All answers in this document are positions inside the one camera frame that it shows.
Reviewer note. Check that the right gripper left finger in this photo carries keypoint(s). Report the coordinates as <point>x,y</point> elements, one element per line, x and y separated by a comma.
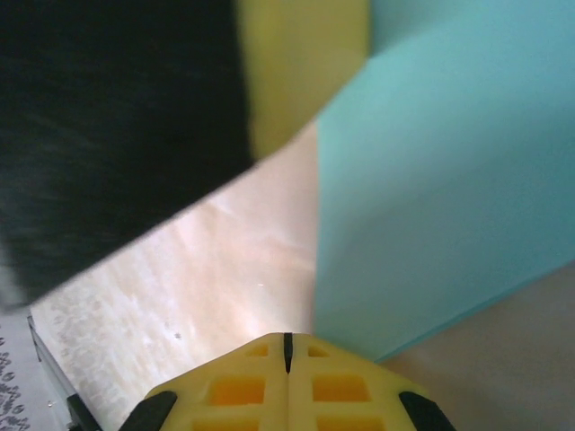
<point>233,390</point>

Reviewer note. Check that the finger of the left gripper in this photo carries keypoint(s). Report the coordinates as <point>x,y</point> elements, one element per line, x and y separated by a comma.
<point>296,67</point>

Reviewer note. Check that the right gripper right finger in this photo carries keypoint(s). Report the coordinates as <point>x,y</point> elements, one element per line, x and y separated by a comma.
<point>341,390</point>

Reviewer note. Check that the light blue cloth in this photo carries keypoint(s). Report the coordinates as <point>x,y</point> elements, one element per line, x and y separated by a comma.
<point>427,179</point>

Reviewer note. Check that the aluminium table side rail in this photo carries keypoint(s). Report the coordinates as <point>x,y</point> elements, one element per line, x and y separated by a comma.
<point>53,359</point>

